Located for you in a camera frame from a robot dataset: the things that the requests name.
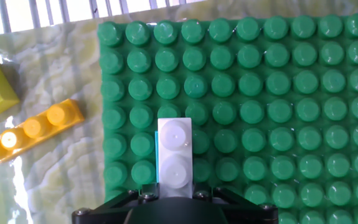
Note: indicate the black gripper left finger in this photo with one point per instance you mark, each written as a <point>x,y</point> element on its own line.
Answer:
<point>104,214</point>

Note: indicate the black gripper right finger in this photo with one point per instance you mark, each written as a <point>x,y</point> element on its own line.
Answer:
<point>253,214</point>

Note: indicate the white four-stud brick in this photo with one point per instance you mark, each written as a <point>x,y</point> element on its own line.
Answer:
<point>175,155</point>

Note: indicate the amber four-stud brick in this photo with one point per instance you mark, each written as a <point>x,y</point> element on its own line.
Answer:
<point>35,127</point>

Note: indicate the green studded baseplate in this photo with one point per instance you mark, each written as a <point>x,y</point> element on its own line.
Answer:
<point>259,109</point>

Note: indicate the green marble pattern mat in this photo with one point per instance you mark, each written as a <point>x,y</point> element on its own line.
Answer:
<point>57,77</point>

